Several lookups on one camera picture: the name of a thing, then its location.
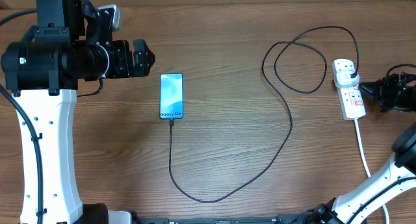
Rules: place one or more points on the blue Galaxy S24+ smartphone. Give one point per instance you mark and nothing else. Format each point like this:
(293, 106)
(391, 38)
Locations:
(171, 96)

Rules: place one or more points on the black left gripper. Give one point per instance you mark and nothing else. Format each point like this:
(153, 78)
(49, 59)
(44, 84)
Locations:
(125, 69)

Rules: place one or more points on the white charger plug adapter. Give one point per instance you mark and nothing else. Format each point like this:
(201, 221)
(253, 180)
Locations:
(344, 79)

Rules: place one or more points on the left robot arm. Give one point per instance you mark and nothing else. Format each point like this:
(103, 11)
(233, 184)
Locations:
(72, 40)

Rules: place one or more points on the white power strip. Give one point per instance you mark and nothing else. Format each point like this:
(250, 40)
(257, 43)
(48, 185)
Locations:
(350, 98)

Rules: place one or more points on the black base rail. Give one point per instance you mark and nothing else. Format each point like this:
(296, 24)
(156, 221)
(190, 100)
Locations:
(279, 219)

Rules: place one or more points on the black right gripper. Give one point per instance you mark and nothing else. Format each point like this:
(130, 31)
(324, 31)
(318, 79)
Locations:
(381, 89)

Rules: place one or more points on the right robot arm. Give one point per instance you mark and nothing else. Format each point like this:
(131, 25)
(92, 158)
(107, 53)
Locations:
(396, 176)

